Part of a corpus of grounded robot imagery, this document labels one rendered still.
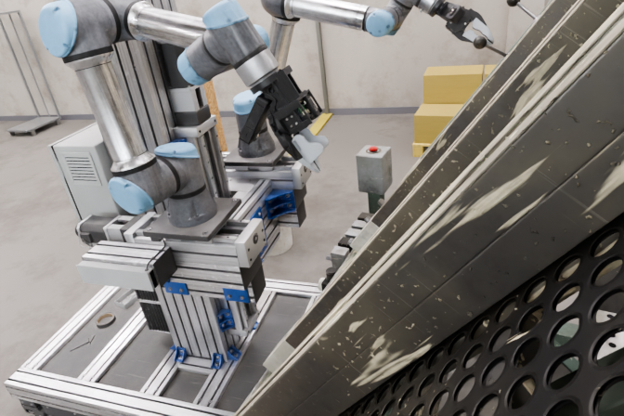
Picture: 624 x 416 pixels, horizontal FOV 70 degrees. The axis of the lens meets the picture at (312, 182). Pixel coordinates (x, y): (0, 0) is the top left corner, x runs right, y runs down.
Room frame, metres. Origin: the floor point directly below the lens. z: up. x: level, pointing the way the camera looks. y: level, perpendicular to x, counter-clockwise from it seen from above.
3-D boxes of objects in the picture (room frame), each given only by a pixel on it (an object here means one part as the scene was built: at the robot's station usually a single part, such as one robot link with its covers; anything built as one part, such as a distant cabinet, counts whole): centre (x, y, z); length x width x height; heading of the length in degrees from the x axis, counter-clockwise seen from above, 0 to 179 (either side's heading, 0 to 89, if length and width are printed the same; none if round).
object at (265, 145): (1.68, 0.20, 1.09); 0.15 x 0.15 x 0.10
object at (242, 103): (1.69, 0.20, 1.20); 0.13 x 0.12 x 0.14; 152
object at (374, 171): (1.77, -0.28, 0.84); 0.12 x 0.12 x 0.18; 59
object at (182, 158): (1.21, 0.38, 1.20); 0.13 x 0.12 x 0.14; 146
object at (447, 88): (3.76, -1.57, 0.32); 1.13 x 0.78 x 0.65; 70
